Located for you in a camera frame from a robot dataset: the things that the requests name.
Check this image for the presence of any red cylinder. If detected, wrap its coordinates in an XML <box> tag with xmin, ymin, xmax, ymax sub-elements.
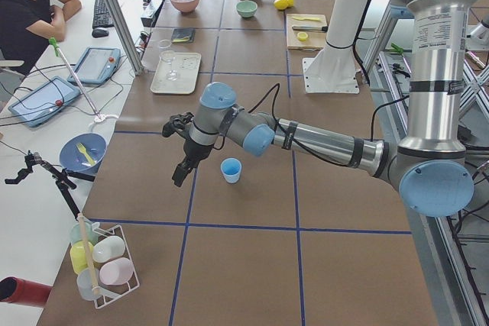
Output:
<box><xmin>1</xmin><ymin>276</ymin><xmax>52</xmax><ymax>308</ymax></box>

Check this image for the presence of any yellow plastic knife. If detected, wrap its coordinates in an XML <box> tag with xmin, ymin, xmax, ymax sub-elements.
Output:
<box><xmin>292</xmin><ymin>16</ymin><xmax>323</xmax><ymax>22</ymax></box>

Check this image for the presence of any cream bear tray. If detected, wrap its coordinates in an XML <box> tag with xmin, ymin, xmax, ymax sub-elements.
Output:
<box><xmin>150</xmin><ymin>52</ymin><xmax>202</xmax><ymax>95</ymax></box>

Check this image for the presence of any blue teach pendant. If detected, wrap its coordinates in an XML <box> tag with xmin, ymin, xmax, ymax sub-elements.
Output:
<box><xmin>8</xmin><ymin>76</ymin><xmax>81</xmax><ymax>127</ymax></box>
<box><xmin>73</xmin><ymin>47</ymin><xmax>121</xmax><ymax>86</ymax></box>

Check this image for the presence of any blue teach pendant near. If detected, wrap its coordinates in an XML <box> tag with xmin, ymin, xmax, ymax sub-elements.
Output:
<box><xmin>8</xmin><ymin>76</ymin><xmax>81</xmax><ymax>127</ymax></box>

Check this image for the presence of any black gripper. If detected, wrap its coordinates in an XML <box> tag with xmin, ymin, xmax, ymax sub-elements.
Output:
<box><xmin>161</xmin><ymin>112</ymin><xmax>213</xmax><ymax>187</ymax></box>

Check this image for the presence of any half lemon slice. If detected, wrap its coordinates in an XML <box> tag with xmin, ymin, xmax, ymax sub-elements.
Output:
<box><xmin>296</xmin><ymin>31</ymin><xmax>309</xmax><ymax>42</ymax></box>

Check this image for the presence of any seated person black shirt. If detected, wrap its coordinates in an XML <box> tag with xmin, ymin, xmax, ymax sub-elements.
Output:
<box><xmin>1</xmin><ymin>0</ymin><xmax>82</xmax><ymax>76</ymax></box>

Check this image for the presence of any light green bowl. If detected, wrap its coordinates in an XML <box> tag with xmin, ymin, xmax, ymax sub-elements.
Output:
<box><xmin>235</xmin><ymin>0</ymin><xmax>258</xmax><ymax>18</ymax></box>

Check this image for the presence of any aluminium frame post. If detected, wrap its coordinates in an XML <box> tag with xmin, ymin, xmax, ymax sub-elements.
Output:
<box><xmin>105</xmin><ymin>0</ymin><xmax>144</xmax><ymax>76</ymax></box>

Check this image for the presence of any wooden cutting board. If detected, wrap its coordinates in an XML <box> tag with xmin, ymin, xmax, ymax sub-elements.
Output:
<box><xmin>286</xmin><ymin>14</ymin><xmax>328</xmax><ymax>50</ymax></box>

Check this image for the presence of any black computer mouse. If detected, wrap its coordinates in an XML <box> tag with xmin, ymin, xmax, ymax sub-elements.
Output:
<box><xmin>91</xmin><ymin>27</ymin><xmax>109</xmax><ymax>38</ymax></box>

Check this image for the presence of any white wire cup rack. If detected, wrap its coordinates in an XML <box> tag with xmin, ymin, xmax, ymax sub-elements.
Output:
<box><xmin>69</xmin><ymin>215</ymin><xmax>141</xmax><ymax>309</ymax></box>

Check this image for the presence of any grey folded cloth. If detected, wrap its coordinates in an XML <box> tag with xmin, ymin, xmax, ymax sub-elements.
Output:
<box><xmin>170</xmin><ymin>27</ymin><xmax>196</xmax><ymax>44</ymax></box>

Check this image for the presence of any black keyboard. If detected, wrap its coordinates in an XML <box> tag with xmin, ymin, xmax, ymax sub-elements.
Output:
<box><xmin>92</xmin><ymin>0</ymin><xmax>114</xmax><ymax>29</ymax></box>

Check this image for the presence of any blue teach pendant far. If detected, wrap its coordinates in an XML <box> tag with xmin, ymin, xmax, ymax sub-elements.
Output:
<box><xmin>73</xmin><ymin>47</ymin><xmax>121</xmax><ymax>86</ymax></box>

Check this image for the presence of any light blue plastic cup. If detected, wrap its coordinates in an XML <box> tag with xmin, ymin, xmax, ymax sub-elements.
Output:
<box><xmin>220</xmin><ymin>157</ymin><xmax>242</xmax><ymax>184</ymax></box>

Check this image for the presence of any black camera tripod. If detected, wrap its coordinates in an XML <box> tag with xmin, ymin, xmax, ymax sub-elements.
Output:
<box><xmin>3</xmin><ymin>150</ymin><xmax>96</xmax><ymax>222</ymax></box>

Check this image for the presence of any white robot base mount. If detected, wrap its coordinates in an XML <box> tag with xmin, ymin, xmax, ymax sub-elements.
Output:
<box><xmin>303</xmin><ymin>0</ymin><xmax>369</xmax><ymax>94</ymax></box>

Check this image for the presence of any clear wine glass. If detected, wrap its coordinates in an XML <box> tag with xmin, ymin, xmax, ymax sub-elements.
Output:
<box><xmin>158</xmin><ymin>39</ymin><xmax>180</xmax><ymax>81</ymax></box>

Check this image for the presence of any blue bowl with fork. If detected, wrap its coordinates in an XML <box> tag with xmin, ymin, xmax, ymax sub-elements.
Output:
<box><xmin>59</xmin><ymin>133</ymin><xmax>107</xmax><ymax>175</ymax></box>

